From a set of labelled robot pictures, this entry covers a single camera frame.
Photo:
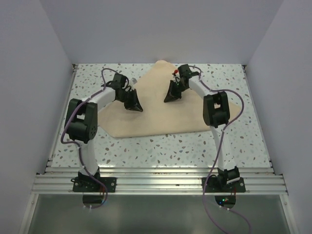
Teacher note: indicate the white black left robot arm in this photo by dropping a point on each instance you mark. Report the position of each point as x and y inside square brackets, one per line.
[81, 123]

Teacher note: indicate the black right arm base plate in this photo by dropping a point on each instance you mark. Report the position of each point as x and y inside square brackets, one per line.
[213, 186]

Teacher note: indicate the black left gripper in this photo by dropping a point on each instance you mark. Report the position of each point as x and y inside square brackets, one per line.
[129, 98]

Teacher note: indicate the aluminium rail frame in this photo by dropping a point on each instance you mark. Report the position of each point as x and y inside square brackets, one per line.
[158, 180]

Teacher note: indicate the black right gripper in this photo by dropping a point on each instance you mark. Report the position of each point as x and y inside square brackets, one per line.
[176, 87]

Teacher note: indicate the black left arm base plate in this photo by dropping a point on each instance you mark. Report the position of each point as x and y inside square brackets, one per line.
[90, 186]

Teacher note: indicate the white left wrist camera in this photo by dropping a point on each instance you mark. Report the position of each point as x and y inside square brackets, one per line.
[132, 82]

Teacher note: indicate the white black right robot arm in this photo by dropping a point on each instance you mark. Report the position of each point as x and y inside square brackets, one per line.
[216, 115]

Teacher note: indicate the beige cloth mat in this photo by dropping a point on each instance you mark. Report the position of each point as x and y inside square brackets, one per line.
[185, 115]

